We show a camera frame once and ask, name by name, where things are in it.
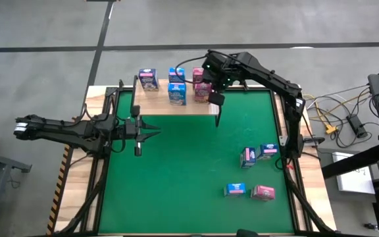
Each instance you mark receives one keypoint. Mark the yellow black hazard tape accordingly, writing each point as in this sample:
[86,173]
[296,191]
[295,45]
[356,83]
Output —
[58,191]

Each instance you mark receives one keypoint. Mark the white paper sheet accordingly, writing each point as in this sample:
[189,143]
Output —
[354,181]

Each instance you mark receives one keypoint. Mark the black power adapter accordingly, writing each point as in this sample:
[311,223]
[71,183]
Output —
[357,126]

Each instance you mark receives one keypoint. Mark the small black floor object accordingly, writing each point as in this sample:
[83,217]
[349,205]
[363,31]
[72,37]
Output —
[370,227]

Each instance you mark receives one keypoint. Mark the black metal beam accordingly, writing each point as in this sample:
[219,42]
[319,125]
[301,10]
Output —
[350,163]

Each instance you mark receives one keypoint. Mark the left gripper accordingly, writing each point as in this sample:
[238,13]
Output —
[133,130]

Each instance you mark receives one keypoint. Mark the gray metal cart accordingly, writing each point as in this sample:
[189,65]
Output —
[2,161]

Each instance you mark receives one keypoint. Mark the Raisin Bran cereal box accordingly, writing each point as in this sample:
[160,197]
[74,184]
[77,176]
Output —
[202,95]
[197,75]
[262,192]

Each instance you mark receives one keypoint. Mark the Frosted Flakes cereal box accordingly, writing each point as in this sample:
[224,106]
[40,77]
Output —
[248,158]
[148,79]
[267,151]

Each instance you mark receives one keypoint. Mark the Rice Krispies cereal box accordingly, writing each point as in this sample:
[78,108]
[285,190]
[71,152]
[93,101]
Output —
[235,189]
[176,75]
[177,95]

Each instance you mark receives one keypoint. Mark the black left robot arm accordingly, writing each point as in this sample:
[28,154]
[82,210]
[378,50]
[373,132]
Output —
[61,130]

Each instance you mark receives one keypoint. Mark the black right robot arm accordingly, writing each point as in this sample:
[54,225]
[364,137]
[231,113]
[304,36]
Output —
[268,75]

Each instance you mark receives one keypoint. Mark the wooden shelf with black frame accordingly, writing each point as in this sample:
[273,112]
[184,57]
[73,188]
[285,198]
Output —
[156,105]

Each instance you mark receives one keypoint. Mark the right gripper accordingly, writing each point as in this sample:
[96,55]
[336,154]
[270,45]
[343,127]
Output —
[219,79]

